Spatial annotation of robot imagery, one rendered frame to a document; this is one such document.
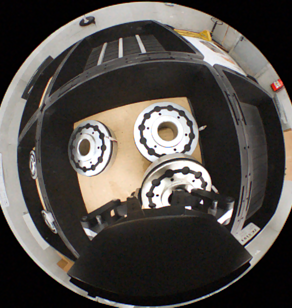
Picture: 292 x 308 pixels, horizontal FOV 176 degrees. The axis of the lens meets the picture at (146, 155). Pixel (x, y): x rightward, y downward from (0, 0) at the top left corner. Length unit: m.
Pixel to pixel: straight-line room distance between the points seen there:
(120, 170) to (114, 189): 0.04
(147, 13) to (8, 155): 4.66
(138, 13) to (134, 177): 3.33
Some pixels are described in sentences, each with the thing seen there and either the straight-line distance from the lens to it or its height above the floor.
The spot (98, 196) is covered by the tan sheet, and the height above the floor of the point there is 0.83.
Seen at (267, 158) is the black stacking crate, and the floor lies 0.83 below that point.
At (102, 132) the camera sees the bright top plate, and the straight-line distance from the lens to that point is 0.18.
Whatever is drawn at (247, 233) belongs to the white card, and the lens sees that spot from 0.37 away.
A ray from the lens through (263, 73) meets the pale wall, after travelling 3.09.
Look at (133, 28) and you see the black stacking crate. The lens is 0.53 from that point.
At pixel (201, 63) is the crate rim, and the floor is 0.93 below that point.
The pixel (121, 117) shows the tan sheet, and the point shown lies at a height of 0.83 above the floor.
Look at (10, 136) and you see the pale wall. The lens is 3.41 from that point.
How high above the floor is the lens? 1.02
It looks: 85 degrees down
